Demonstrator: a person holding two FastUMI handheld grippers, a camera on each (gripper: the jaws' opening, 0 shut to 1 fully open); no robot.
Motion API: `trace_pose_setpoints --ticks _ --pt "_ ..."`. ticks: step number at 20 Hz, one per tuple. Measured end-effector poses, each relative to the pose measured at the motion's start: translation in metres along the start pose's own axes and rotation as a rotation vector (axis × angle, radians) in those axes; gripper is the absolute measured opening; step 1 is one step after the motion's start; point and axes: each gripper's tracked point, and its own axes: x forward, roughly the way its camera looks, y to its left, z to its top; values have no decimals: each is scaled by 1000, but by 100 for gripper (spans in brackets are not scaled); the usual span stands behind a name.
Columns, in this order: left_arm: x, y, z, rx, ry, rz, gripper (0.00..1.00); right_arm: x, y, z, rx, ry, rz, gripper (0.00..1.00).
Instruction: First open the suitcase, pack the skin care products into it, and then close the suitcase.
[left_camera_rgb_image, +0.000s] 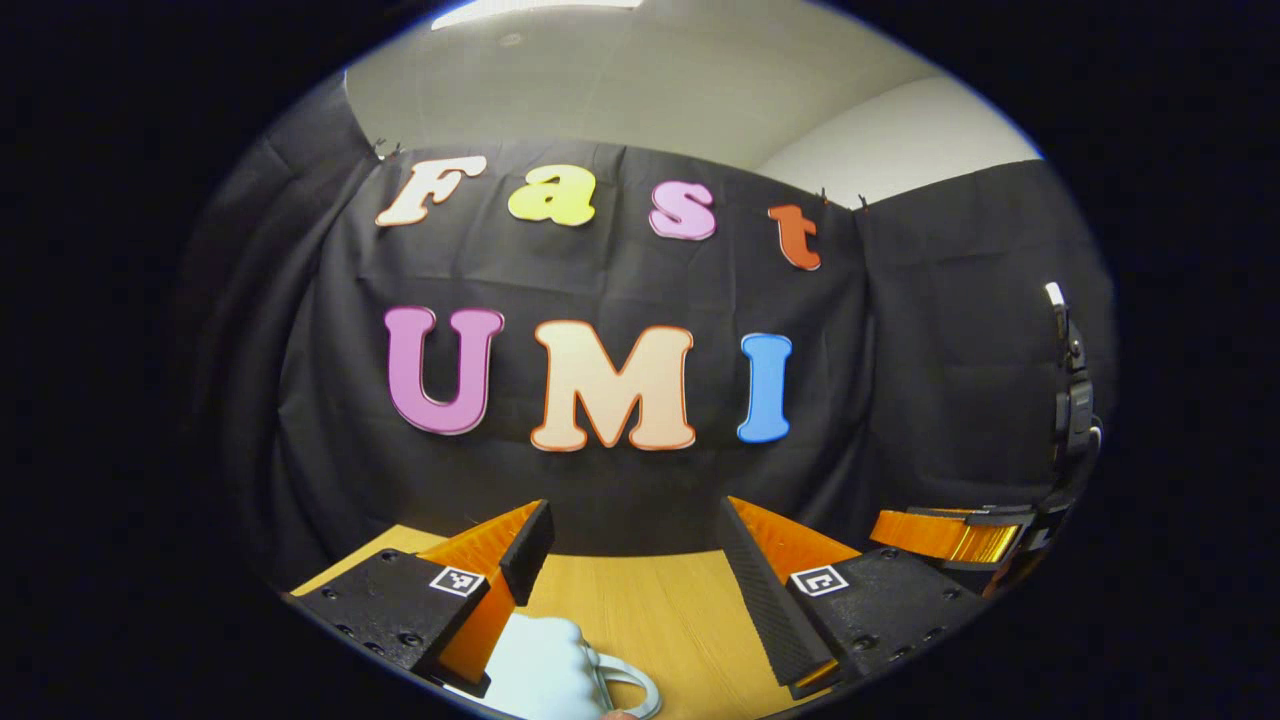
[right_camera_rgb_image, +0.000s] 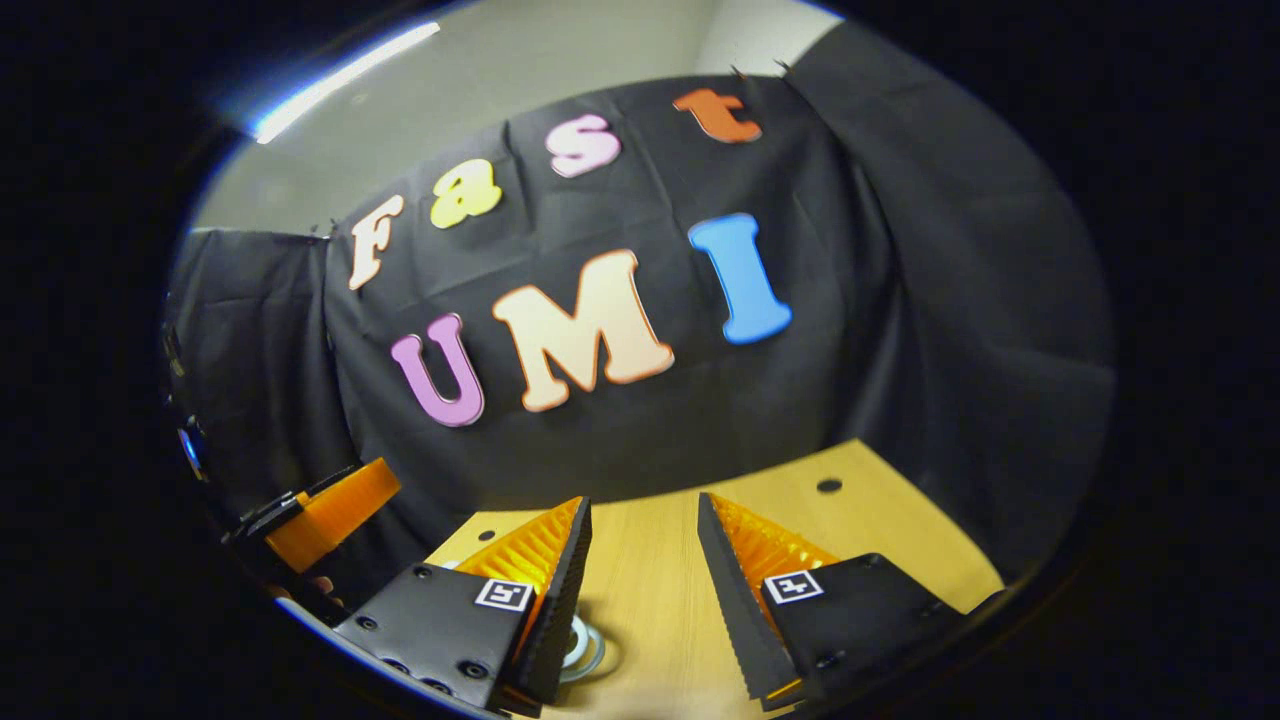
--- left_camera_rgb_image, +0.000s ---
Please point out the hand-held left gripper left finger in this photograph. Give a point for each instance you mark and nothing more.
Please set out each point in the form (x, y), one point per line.
(528, 550)

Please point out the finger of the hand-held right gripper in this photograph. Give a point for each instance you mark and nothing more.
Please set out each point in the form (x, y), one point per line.
(940, 538)

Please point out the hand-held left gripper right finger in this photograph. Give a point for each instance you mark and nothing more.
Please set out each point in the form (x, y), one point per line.
(760, 590)

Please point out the light blue suitcase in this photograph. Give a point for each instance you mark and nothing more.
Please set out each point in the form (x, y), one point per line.
(540, 670)

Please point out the black backdrop cloth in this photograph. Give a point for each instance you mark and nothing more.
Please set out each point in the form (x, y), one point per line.
(620, 480)

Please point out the ceiling light panel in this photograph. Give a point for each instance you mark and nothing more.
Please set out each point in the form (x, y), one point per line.
(530, 10)

